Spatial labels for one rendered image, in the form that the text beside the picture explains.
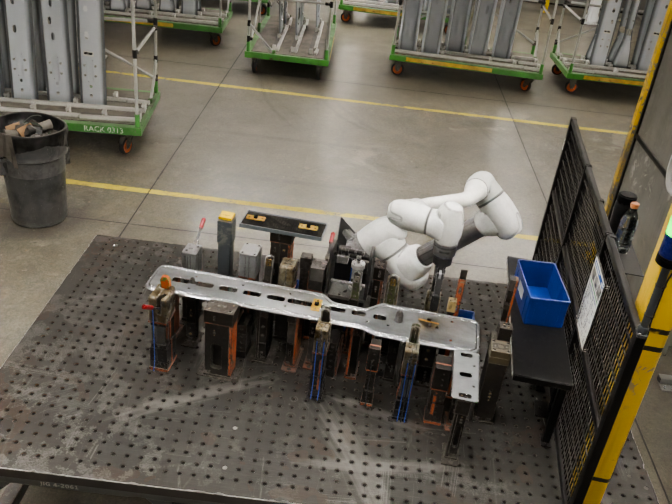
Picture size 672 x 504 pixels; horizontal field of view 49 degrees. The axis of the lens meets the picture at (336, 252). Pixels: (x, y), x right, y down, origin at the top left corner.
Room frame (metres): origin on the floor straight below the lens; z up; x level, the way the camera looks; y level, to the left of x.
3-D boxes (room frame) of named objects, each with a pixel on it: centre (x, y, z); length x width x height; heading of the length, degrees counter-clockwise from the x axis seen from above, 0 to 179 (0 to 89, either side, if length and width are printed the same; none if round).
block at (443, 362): (2.25, -0.46, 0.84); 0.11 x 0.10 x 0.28; 173
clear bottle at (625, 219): (2.47, -1.06, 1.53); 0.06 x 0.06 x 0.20
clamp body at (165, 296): (2.38, 0.66, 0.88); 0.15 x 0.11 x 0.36; 173
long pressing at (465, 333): (2.49, 0.07, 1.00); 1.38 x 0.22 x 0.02; 83
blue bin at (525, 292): (2.65, -0.87, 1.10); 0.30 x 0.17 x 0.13; 1
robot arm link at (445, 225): (2.45, -0.39, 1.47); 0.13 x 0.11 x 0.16; 71
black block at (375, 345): (2.30, -0.20, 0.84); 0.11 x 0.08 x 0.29; 173
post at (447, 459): (2.05, -0.52, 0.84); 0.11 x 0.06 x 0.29; 173
